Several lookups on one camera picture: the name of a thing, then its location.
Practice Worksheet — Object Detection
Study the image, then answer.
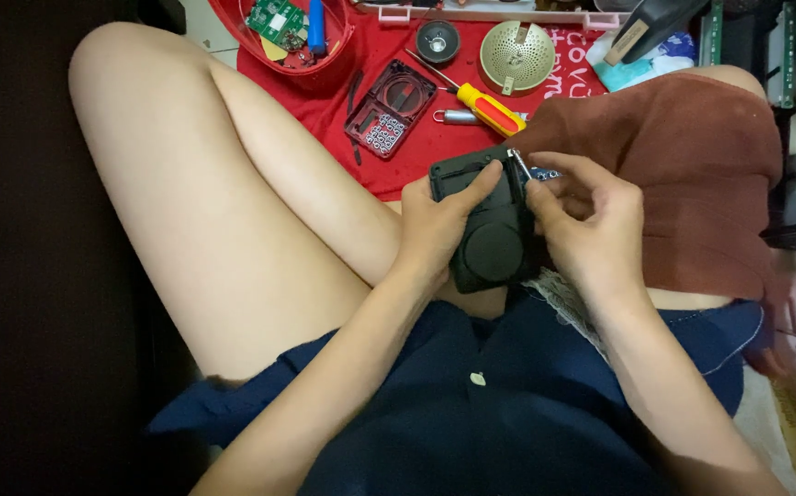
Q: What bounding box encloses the red cloth mat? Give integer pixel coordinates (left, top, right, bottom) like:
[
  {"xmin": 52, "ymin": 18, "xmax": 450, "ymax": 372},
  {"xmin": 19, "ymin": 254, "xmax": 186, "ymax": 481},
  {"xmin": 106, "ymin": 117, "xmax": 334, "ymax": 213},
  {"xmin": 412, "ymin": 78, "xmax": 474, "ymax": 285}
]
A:
[{"xmin": 236, "ymin": 14, "xmax": 609, "ymax": 202}]

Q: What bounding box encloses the black tool with tan label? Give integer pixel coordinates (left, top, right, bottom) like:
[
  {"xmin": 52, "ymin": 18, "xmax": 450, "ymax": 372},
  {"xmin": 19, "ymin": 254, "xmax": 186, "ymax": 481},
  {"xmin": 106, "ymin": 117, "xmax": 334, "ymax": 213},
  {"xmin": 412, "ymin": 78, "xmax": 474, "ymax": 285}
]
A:
[{"xmin": 603, "ymin": 0, "xmax": 712, "ymax": 68}]

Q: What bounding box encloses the person's left hand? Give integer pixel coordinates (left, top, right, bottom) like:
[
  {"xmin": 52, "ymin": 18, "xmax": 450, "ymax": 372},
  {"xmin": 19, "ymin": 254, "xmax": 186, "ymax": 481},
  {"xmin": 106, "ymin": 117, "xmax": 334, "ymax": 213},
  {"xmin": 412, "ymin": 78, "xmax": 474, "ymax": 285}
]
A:
[{"xmin": 387, "ymin": 159, "xmax": 504, "ymax": 294}]

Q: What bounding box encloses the red plastic shell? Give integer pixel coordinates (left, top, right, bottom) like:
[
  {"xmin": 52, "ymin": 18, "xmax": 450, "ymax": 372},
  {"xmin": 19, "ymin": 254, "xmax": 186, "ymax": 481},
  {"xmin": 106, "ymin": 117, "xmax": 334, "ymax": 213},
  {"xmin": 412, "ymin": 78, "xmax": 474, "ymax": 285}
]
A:
[{"xmin": 207, "ymin": 0, "xmax": 356, "ymax": 77}]

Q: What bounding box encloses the silver metal cylinder with ring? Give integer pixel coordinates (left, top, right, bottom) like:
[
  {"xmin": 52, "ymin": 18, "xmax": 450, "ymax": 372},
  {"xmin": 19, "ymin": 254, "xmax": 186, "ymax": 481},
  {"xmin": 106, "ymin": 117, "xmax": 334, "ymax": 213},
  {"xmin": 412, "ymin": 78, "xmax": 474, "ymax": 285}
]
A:
[{"xmin": 432, "ymin": 108, "xmax": 531, "ymax": 127}]

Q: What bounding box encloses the yellow and red screwdriver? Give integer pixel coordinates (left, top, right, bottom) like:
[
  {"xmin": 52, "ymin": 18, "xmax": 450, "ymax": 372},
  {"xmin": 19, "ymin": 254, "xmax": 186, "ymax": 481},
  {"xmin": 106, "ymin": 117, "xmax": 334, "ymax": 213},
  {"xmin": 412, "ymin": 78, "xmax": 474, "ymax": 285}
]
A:
[{"xmin": 404, "ymin": 47, "xmax": 529, "ymax": 138}]

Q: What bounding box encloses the pink and white tray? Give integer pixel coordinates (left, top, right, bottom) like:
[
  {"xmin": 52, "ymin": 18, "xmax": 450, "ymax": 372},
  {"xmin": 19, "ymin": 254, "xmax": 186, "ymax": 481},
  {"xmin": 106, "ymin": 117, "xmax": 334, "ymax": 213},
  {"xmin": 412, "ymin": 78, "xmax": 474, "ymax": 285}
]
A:
[{"xmin": 351, "ymin": 0, "xmax": 629, "ymax": 33}]

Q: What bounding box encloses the black radio casing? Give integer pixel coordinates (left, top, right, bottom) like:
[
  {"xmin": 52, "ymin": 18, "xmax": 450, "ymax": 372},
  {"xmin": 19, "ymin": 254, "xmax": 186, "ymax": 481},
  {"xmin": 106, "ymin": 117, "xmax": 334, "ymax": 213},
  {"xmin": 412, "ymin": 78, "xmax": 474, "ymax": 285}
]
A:
[{"xmin": 428, "ymin": 143, "xmax": 545, "ymax": 295}]

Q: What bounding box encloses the navy blue dress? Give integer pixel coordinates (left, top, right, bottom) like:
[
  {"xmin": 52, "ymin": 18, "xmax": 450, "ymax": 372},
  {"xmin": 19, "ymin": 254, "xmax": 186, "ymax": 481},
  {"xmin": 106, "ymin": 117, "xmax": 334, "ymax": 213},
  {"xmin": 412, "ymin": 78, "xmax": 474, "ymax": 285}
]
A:
[{"xmin": 146, "ymin": 286, "xmax": 767, "ymax": 496}]

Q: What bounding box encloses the person's left leg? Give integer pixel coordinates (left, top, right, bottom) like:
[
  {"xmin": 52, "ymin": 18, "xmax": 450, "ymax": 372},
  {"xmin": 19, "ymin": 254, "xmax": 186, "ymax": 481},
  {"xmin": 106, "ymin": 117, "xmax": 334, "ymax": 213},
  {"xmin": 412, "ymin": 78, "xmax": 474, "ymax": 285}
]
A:
[{"xmin": 67, "ymin": 21, "xmax": 413, "ymax": 383}]

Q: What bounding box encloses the dark red radio panel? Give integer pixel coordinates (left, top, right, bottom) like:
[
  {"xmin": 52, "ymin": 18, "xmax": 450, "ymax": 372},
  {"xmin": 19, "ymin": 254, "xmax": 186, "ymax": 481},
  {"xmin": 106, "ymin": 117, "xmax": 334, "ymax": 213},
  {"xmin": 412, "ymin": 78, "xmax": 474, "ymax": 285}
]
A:
[{"xmin": 343, "ymin": 58, "xmax": 439, "ymax": 161}]

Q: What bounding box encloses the brown cloth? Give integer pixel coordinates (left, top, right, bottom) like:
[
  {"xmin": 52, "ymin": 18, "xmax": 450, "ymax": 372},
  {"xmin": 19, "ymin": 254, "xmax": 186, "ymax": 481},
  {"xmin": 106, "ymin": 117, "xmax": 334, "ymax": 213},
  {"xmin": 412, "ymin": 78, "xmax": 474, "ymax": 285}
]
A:
[{"xmin": 505, "ymin": 72, "xmax": 786, "ymax": 305}]

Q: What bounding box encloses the white lace fabric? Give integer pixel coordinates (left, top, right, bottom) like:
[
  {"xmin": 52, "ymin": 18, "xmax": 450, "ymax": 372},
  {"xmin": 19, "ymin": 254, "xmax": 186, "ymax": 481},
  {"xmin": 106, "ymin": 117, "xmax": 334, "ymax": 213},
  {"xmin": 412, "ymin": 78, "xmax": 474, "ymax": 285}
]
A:
[{"xmin": 521, "ymin": 267, "xmax": 611, "ymax": 362}]

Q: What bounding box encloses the dark rack with green boards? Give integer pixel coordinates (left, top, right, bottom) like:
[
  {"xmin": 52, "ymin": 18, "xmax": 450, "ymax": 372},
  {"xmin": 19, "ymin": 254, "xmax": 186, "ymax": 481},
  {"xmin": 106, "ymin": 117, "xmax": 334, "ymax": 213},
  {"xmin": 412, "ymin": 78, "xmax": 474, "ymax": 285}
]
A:
[{"xmin": 697, "ymin": 0, "xmax": 796, "ymax": 252}]

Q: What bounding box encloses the round black speaker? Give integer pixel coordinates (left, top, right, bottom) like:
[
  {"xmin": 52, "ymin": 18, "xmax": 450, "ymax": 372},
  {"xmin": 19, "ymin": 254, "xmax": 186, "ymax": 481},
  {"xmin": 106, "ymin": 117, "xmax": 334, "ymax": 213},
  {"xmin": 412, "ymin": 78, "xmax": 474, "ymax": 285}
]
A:
[{"xmin": 415, "ymin": 19, "xmax": 461, "ymax": 65}]

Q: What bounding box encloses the round gold speaker grille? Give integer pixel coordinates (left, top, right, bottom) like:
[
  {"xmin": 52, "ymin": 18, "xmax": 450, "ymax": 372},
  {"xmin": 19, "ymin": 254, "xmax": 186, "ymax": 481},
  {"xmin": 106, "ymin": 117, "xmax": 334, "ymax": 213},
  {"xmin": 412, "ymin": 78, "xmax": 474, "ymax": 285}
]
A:
[{"xmin": 478, "ymin": 20, "xmax": 556, "ymax": 96}]

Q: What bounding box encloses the small silver metal antenna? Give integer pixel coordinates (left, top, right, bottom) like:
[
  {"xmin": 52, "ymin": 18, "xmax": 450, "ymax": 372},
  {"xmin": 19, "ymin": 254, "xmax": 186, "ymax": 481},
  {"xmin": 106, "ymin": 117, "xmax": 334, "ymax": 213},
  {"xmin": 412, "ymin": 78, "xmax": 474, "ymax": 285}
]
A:
[{"xmin": 507, "ymin": 147, "xmax": 534, "ymax": 181}]

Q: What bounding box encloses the person's leg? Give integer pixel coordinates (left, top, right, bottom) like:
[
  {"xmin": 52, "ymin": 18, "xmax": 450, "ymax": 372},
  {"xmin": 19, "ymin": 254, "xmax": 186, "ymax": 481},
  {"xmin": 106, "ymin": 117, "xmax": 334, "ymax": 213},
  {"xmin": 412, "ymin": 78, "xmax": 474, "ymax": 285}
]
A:
[
  {"xmin": 384, "ymin": 64, "xmax": 771, "ymax": 321},
  {"xmin": 67, "ymin": 21, "xmax": 413, "ymax": 383}
]

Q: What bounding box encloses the green circuit board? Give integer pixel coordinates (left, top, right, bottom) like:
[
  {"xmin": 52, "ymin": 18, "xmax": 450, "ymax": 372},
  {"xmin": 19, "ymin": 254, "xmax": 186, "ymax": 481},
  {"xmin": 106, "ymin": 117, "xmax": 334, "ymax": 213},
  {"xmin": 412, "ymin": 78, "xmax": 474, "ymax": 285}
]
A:
[{"xmin": 244, "ymin": 0, "xmax": 308, "ymax": 53}]

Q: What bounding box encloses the white and blue plastic bag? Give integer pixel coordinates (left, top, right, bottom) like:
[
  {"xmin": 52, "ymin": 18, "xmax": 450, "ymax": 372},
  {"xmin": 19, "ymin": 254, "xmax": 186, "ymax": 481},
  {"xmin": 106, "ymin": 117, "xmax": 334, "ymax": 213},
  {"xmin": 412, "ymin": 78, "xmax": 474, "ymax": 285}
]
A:
[{"xmin": 585, "ymin": 30, "xmax": 698, "ymax": 93}]

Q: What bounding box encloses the blue cylindrical battery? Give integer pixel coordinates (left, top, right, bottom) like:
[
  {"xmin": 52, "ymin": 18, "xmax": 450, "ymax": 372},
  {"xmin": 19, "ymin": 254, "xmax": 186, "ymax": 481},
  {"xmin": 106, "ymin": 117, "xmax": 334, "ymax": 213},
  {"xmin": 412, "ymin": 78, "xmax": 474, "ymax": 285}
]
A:
[{"xmin": 306, "ymin": 0, "xmax": 329, "ymax": 57}]

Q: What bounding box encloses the person's right leg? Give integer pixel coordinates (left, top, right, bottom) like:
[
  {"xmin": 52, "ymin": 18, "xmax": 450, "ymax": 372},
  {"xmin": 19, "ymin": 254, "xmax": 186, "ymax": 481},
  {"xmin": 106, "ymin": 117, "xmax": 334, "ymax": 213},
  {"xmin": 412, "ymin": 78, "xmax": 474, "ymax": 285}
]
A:
[{"xmin": 384, "ymin": 64, "xmax": 771, "ymax": 321}]

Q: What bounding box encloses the person's right hand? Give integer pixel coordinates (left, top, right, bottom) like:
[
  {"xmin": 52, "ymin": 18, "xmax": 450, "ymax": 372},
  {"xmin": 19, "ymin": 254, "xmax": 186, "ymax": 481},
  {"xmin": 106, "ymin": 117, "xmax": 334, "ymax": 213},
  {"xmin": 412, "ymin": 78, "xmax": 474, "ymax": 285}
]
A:
[{"xmin": 525, "ymin": 151, "xmax": 647, "ymax": 304}]

